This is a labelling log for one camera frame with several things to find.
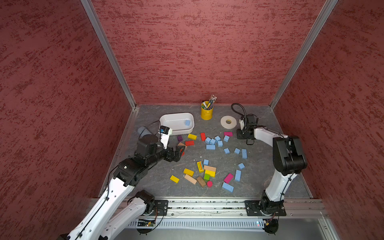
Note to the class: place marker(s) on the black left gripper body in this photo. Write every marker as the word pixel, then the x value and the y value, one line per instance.
pixel 167 154

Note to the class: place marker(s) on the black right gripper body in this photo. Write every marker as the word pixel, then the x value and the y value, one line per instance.
pixel 242 134

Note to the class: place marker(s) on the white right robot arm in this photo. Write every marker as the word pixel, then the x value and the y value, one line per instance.
pixel 288 159

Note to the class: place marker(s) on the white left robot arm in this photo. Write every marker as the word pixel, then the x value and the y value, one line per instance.
pixel 102 223

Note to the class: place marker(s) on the red flat block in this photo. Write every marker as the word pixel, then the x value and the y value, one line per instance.
pixel 189 143

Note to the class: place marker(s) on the yellow block near bowl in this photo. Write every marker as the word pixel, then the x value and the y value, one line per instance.
pixel 192 137

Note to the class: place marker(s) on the yellow block centre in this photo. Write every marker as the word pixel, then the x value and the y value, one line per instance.
pixel 188 172

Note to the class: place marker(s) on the white tape roll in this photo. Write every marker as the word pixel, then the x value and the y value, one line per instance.
pixel 228 122

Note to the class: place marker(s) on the yellow block front left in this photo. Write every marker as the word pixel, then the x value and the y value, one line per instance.
pixel 174 179

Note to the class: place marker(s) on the striped yellow block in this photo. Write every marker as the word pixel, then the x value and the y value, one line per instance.
pixel 200 167

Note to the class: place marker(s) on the magenta flat block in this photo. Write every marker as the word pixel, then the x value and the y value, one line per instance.
pixel 230 134

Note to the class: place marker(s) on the white rectangular bowl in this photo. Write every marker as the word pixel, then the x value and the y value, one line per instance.
pixel 180 123

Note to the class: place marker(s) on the red upright block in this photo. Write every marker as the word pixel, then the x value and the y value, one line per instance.
pixel 203 136

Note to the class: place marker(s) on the light blue long block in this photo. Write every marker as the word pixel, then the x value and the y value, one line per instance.
pixel 210 147

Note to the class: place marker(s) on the natural wood long block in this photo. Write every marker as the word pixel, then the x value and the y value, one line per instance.
pixel 190 179

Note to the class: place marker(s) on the tan wood block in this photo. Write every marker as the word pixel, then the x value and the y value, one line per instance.
pixel 210 168

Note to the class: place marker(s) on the dark wood block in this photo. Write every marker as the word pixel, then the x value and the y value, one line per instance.
pixel 201 181

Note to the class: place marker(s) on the bundle of pencils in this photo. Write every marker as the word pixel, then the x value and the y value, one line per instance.
pixel 208 105

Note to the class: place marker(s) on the light blue small cube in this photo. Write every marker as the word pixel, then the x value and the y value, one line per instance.
pixel 241 165

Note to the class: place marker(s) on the yellow metal pencil bucket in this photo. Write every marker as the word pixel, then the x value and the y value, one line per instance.
pixel 206 114

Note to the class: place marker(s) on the light blue upright block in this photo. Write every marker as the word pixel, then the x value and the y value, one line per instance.
pixel 238 175

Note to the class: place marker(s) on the magenta block front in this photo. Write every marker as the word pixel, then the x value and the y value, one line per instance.
pixel 228 178

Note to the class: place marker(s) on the light blue block front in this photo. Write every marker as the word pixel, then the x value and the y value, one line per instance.
pixel 227 187

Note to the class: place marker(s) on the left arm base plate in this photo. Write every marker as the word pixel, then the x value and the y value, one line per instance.
pixel 160 208

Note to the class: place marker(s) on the aluminium front rail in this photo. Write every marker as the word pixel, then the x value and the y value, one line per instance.
pixel 236 208

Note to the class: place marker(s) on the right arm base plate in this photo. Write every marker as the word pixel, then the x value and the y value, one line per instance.
pixel 265 208

